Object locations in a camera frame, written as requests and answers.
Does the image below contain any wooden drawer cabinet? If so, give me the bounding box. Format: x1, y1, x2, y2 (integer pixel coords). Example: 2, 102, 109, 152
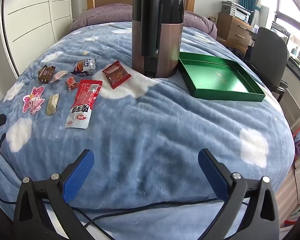
216, 12, 252, 55

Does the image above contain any small red orange candy bar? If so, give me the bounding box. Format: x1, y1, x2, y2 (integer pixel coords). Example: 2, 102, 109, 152
66, 76, 79, 90

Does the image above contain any brown nutritious snack bag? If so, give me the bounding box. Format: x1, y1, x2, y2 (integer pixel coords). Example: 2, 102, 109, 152
38, 65, 56, 83

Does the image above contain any pink cartoon shaped packet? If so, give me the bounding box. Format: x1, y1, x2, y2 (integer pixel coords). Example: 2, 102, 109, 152
23, 86, 45, 115

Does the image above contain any purple duvet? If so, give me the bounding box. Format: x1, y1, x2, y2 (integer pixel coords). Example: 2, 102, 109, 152
68, 3, 217, 39

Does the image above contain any olive green snack packet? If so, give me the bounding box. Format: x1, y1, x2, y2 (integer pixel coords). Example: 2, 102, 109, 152
46, 93, 59, 115

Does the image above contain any green tray box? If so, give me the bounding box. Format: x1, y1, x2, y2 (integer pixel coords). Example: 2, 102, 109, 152
177, 52, 265, 102

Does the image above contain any white wardrobe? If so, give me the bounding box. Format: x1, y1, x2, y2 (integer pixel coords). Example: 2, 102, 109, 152
1, 0, 72, 76

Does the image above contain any pink striped candy packet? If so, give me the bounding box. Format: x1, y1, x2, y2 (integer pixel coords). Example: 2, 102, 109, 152
50, 70, 69, 83

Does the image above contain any blue cloud blanket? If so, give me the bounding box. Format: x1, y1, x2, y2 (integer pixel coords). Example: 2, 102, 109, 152
0, 22, 294, 239

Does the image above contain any blue white chip snack bag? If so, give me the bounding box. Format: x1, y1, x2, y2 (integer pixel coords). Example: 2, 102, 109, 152
71, 58, 96, 76

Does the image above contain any brown black electric kettle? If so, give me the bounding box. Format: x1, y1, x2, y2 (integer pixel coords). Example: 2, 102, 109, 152
132, 0, 185, 78

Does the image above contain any large red white snack pouch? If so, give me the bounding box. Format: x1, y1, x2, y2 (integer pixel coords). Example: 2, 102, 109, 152
65, 80, 103, 129

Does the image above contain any dark red noodle snack packet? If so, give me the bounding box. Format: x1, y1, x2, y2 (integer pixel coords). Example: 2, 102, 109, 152
102, 60, 131, 89

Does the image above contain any grey office chair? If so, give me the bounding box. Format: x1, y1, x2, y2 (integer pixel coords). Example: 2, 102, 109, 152
244, 27, 289, 101

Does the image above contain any black cable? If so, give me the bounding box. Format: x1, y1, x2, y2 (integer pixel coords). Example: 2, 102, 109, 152
0, 133, 251, 240

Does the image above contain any grey printer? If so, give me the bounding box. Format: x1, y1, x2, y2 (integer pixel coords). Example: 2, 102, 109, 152
221, 1, 252, 23

